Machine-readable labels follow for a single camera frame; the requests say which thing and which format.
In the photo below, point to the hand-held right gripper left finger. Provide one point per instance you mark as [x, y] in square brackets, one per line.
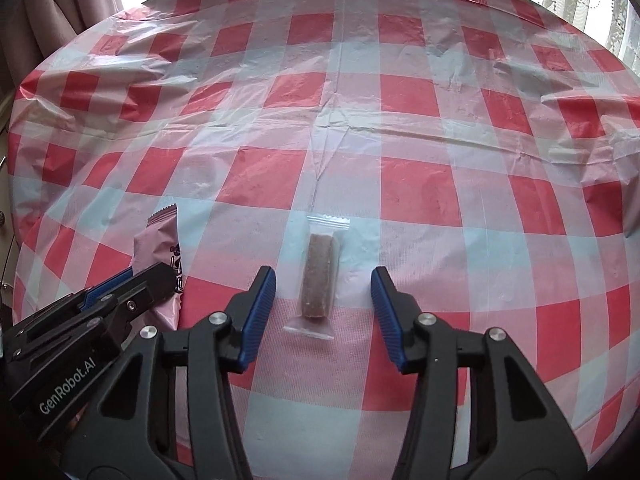
[257, 320]

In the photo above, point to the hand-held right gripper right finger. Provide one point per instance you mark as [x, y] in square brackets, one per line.
[390, 320]

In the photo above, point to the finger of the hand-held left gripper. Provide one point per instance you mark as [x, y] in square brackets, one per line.
[145, 292]
[107, 284]

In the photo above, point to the pink snack packet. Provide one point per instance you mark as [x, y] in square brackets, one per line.
[160, 240]

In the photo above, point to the clear packet with brown bar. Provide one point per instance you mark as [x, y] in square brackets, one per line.
[317, 275]

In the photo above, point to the red white checked plastic tablecloth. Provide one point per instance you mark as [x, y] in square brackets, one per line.
[420, 110]

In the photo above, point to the plain pink curtain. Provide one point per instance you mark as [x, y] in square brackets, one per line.
[60, 10]

